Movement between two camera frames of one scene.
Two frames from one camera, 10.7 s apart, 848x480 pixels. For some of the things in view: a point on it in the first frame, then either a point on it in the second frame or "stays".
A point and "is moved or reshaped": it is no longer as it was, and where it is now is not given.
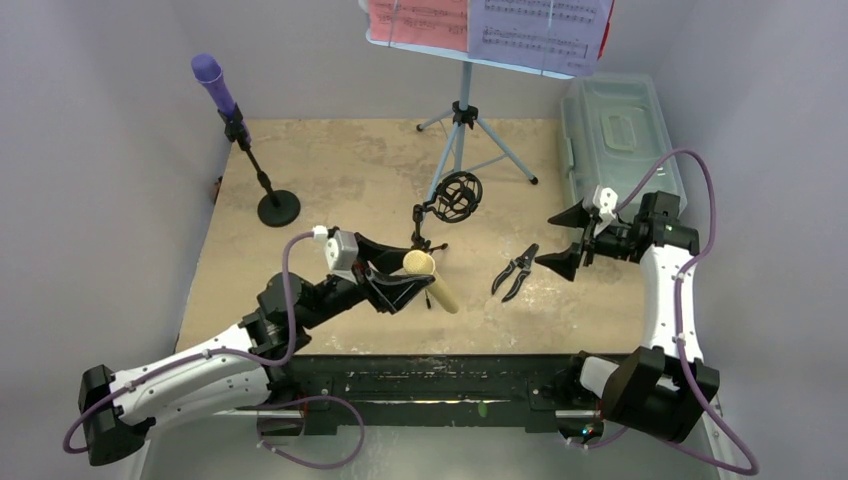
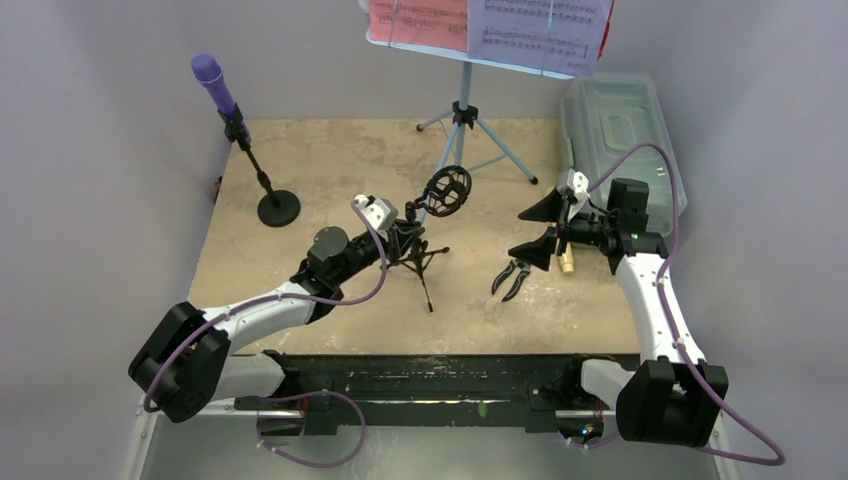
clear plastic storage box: [615, 134] stays
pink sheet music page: [440, 24] stays
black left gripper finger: [388, 293] to [408, 236]
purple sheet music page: [556, 37] stays
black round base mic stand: [279, 208] stays
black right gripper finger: [576, 216] to [549, 209]
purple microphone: [207, 69] stays
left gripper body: [357, 278] to [390, 247]
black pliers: [523, 263] stays
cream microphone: [419, 262] is moved or reshaped
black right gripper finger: [566, 261] to [539, 250]
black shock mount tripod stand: [456, 197] is moved or reshaped
